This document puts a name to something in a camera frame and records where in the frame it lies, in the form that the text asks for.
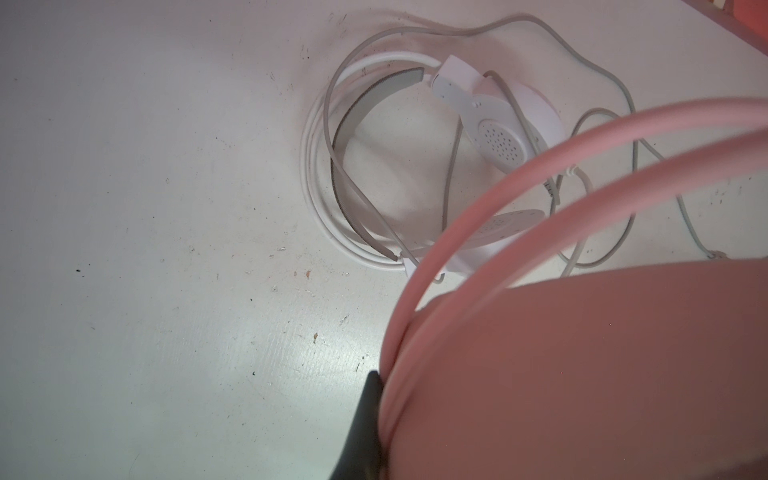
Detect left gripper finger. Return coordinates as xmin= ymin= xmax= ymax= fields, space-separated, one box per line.
xmin=330 ymin=371 xmax=383 ymax=480

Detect pink headphones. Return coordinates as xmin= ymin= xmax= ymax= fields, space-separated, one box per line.
xmin=378 ymin=98 xmax=767 ymax=479

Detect white headphones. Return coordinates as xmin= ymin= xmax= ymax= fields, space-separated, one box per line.
xmin=301 ymin=51 xmax=566 ymax=275

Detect grey headphone cable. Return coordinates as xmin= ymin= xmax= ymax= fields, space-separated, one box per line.
xmin=322 ymin=13 xmax=730 ymax=283

